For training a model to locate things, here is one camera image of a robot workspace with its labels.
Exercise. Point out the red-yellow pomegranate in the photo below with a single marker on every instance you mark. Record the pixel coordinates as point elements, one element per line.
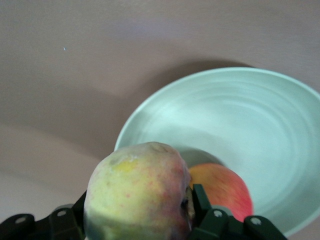
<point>225,190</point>

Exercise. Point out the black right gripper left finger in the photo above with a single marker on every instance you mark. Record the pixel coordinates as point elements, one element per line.
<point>62,225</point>

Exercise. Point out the brown table cover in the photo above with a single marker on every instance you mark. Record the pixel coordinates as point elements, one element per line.
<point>75,75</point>

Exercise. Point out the yellow-green peach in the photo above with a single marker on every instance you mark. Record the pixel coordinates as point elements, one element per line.
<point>130,195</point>

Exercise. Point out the pale green round plate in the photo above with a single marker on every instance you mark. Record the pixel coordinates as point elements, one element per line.
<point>250,120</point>

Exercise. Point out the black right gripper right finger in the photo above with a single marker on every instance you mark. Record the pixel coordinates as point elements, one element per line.
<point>215,225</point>

